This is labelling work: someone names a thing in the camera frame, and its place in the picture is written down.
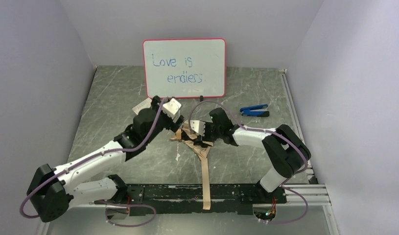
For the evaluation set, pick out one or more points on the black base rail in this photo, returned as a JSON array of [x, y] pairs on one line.
[[181, 199]]

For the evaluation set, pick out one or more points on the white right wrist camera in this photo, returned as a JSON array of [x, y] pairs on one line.
[[198, 127]]

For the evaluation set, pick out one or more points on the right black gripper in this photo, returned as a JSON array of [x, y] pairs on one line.
[[197, 138]]

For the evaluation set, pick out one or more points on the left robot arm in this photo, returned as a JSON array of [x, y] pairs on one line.
[[54, 190]]

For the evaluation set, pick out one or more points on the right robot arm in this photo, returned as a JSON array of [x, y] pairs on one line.
[[287, 153]]

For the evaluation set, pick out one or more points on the white and green box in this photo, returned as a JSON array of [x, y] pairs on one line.
[[142, 105]]

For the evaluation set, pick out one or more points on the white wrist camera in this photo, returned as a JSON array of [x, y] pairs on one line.
[[172, 109], [198, 127]]

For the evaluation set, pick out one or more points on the beige and black umbrella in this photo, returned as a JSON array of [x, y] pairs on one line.
[[201, 149]]

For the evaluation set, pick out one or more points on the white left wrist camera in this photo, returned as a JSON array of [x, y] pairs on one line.
[[172, 109]]

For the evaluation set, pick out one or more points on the red framed whiteboard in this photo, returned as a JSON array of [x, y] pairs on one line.
[[185, 68]]

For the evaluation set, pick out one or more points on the aluminium frame rail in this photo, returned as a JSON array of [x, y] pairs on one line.
[[307, 211]]

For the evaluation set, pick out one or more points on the blue and black stapler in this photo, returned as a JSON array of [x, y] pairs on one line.
[[255, 111]]

